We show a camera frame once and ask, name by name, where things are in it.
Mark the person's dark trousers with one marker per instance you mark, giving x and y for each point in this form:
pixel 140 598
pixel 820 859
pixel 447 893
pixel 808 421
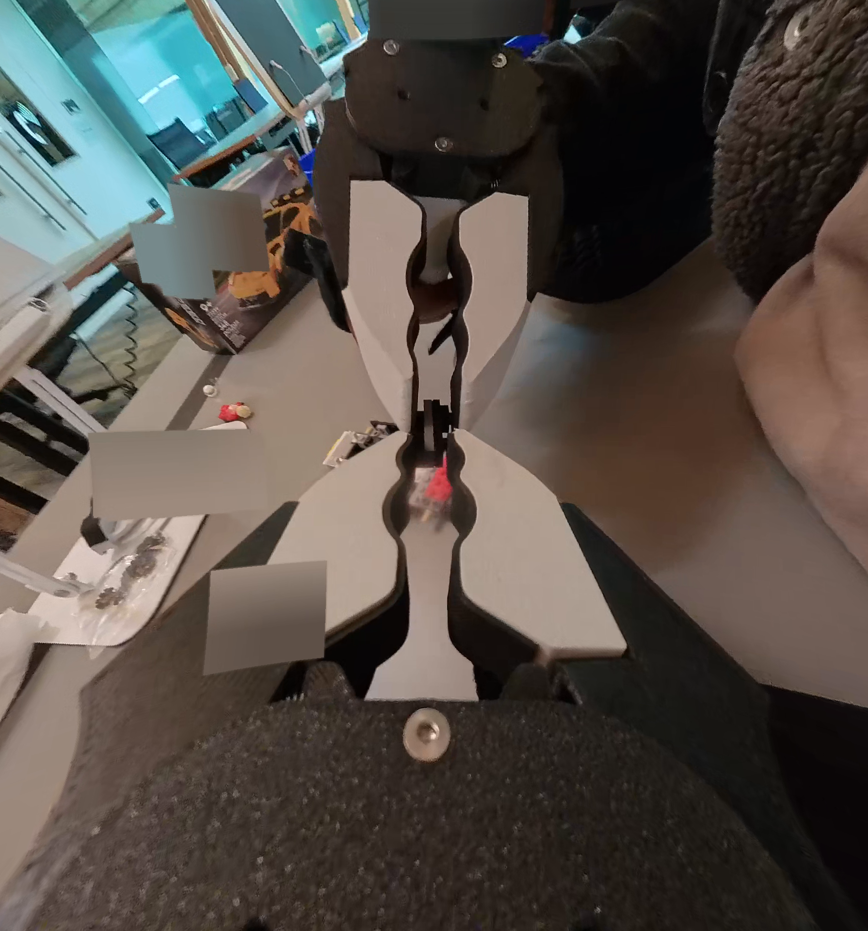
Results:
pixel 841 800

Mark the computer monitor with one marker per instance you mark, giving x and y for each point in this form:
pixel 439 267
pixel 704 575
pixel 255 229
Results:
pixel 281 36

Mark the clear bag of black parts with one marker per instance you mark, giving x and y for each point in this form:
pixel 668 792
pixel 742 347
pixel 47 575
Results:
pixel 125 574

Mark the red toy brick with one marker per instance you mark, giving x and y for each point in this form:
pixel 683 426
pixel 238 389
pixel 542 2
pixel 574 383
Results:
pixel 228 412

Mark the toy brick car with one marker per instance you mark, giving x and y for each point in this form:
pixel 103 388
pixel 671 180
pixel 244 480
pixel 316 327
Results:
pixel 441 480

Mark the office chair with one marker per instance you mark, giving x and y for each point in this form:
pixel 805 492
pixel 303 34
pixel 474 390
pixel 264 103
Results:
pixel 179 145

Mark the grey desk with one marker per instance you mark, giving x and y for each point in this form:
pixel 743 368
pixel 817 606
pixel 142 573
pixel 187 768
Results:
pixel 623 473

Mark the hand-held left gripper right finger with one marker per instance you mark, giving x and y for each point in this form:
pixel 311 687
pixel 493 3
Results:
pixel 536 567

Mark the person's right forearm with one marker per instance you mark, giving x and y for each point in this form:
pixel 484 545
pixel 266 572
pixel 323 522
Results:
pixel 623 145

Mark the black quilted pad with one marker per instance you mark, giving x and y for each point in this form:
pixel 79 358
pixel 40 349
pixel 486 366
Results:
pixel 638 269

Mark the person's pale sweatshirt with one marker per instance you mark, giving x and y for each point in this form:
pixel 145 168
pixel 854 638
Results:
pixel 841 400

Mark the person's dark fleece jacket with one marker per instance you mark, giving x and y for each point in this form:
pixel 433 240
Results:
pixel 805 145

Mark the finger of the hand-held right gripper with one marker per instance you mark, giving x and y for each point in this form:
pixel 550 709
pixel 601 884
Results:
pixel 376 291
pixel 499 291

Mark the white side table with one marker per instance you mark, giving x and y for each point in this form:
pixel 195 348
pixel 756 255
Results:
pixel 12 291

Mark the white rounded tray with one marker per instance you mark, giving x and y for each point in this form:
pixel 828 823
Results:
pixel 179 538

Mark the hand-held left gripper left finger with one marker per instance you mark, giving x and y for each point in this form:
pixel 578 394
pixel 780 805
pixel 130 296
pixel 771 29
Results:
pixel 339 538

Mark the toy car set box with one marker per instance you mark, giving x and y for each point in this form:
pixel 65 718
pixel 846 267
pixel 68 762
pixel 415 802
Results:
pixel 288 225

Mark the black toy brick piece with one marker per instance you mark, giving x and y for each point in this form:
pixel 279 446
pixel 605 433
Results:
pixel 434 429

